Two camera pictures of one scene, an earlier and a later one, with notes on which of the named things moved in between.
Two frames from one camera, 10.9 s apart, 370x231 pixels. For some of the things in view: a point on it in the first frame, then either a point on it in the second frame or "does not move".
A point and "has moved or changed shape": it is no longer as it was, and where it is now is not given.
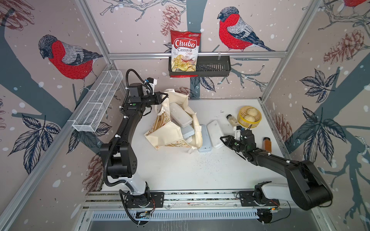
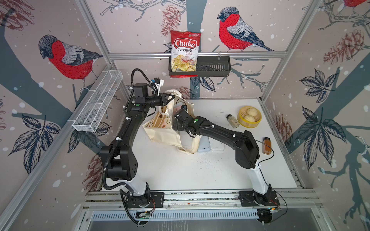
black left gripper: [158, 100] does not move
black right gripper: [229, 140] to [178, 126]
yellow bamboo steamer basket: [248, 115] does not move
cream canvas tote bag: [164, 132] has moved or changed shape
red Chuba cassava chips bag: [185, 48] does not move
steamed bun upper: [252, 111] does not move
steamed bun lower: [249, 118] does not move
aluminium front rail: [117, 199] does not move
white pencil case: [215, 133] has moved or changed shape
